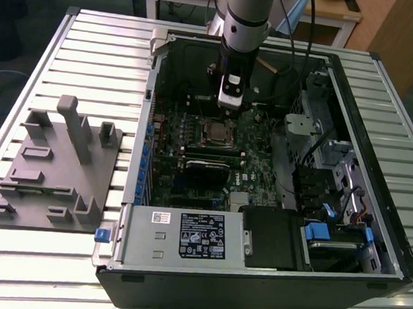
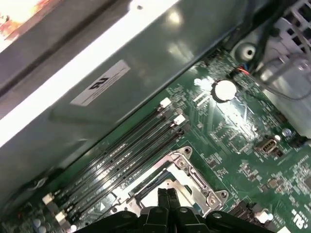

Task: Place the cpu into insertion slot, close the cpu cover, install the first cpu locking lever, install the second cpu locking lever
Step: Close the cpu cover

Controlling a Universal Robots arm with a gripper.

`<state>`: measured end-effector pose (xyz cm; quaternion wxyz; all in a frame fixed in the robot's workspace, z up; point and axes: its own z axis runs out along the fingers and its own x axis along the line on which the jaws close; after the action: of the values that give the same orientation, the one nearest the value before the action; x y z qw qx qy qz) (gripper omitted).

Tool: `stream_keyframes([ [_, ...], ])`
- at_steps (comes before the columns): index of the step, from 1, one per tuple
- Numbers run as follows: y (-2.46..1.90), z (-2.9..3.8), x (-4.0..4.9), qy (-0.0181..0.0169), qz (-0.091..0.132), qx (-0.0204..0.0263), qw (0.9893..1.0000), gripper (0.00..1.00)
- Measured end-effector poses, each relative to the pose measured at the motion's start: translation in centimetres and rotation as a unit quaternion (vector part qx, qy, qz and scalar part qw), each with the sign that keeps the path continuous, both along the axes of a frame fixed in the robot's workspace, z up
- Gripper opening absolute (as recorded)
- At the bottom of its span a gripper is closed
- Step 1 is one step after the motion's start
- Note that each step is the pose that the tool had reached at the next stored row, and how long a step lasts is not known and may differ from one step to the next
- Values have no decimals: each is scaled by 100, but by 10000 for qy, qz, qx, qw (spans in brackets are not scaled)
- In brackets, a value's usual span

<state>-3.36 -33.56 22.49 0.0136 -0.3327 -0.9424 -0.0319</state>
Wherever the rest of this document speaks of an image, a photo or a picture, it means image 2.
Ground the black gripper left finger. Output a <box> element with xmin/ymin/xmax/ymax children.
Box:
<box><xmin>77</xmin><ymin>188</ymin><xmax>171</xmax><ymax>233</ymax></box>

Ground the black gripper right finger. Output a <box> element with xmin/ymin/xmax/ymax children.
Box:
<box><xmin>168</xmin><ymin>188</ymin><xmax>268</xmax><ymax>233</ymax></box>

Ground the metal CPU socket cover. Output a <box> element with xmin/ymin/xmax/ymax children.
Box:
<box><xmin>125</xmin><ymin>151</ymin><xmax>222</xmax><ymax>218</ymax></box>

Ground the CPU socket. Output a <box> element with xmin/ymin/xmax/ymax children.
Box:
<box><xmin>111</xmin><ymin>145</ymin><xmax>229</xmax><ymax>219</ymax></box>

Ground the green motherboard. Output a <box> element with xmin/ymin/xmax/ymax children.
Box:
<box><xmin>0</xmin><ymin>47</ymin><xmax>311</xmax><ymax>233</ymax></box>

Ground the internal USB port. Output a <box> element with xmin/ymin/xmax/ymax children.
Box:
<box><xmin>259</xmin><ymin>138</ymin><xmax>277</xmax><ymax>153</ymax></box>

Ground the silver coin cell battery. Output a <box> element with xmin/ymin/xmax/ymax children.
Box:
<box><xmin>213</xmin><ymin>80</ymin><xmax>237</xmax><ymax>103</ymax></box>

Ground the white case label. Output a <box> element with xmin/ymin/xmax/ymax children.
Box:
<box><xmin>70</xmin><ymin>59</ymin><xmax>131</xmax><ymax>105</ymax></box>

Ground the black PC case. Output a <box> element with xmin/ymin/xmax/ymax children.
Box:
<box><xmin>0</xmin><ymin>0</ymin><xmax>311</xmax><ymax>233</ymax></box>

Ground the silver metal drive cage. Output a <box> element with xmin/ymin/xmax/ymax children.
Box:
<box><xmin>230</xmin><ymin>0</ymin><xmax>311</xmax><ymax>139</ymax></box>

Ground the black cable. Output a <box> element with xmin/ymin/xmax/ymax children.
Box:
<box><xmin>225</xmin><ymin>0</ymin><xmax>287</xmax><ymax>78</ymax></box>

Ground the brown base plate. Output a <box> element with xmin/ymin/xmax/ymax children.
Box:
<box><xmin>0</xmin><ymin>0</ymin><xmax>43</xmax><ymax>41</ymax></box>

